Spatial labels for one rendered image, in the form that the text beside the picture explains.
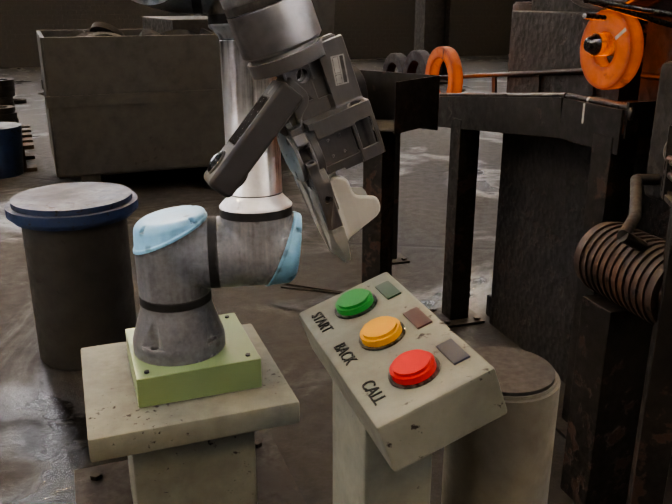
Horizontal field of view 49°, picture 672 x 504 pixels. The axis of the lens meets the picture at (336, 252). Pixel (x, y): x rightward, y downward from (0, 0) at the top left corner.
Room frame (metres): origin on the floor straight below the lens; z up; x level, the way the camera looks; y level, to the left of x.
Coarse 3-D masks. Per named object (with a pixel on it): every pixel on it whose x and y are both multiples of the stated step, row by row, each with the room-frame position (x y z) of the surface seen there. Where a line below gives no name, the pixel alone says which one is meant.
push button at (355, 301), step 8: (360, 288) 0.72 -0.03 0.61; (344, 296) 0.72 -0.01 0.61; (352, 296) 0.71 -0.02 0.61; (360, 296) 0.70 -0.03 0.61; (368, 296) 0.70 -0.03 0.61; (336, 304) 0.71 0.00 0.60; (344, 304) 0.70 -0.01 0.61; (352, 304) 0.69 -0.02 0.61; (360, 304) 0.69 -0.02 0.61; (368, 304) 0.69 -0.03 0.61; (344, 312) 0.69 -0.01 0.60; (352, 312) 0.69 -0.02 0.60; (360, 312) 0.69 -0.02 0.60
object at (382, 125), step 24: (384, 72) 1.99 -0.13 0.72; (384, 96) 1.99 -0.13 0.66; (408, 96) 1.77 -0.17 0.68; (432, 96) 1.86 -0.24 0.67; (384, 120) 1.96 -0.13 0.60; (408, 120) 1.78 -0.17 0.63; (432, 120) 1.87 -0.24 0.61; (384, 144) 1.84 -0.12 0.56; (384, 168) 1.84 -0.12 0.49; (384, 192) 1.84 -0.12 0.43; (384, 216) 1.84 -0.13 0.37; (384, 240) 1.85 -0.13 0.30; (384, 264) 1.85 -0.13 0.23
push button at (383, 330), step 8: (376, 320) 0.65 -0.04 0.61; (384, 320) 0.64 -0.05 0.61; (392, 320) 0.64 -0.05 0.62; (368, 328) 0.64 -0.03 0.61; (376, 328) 0.63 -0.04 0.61; (384, 328) 0.63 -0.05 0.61; (392, 328) 0.63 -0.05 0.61; (400, 328) 0.63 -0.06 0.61; (360, 336) 0.63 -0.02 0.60; (368, 336) 0.63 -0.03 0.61; (376, 336) 0.62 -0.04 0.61; (384, 336) 0.62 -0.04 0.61; (392, 336) 0.62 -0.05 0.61; (368, 344) 0.62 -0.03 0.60; (376, 344) 0.62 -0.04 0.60; (384, 344) 0.62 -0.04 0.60
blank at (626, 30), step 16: (608, 16) 1.51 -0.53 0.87; (624, 16) 1.47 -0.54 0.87; (592, 32) 1.55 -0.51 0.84; (608, 32) 1.50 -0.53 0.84; (624, 32) 1.46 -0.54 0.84; (640, 32) 1.45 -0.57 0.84; (624, 48) 1.45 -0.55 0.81; (640, 48) 1.44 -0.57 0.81; (592, 64) 1.54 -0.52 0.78; (608, 64) 1.53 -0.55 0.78; (624, 64) 1.45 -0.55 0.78; (592, 80) 1.53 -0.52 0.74; (608, 80) 1.48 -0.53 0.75; (624, 80) 1.46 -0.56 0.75
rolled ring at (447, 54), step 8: (440, 48) 2.19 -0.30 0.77; (448, 48) 2.17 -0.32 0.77; (432, 56) 2.23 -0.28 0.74; (440, 56) 2.18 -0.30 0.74; (448, 56) 2.14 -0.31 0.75; (456, 56) 2.14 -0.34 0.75; (432, 64) 2.24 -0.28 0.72; (440, 64) 2.24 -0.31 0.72; (448, 64) 2.13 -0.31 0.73; (456, 64) 2.12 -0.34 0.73; (432, 72) 2.25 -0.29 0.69; (448, 72) 2.13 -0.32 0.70; (456, 72) 2.11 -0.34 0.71; (448, 80) 2.13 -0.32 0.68; (456, 80) 2.11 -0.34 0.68; (448, 88) 2.13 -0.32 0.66; (456, 88) 2.11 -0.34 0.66
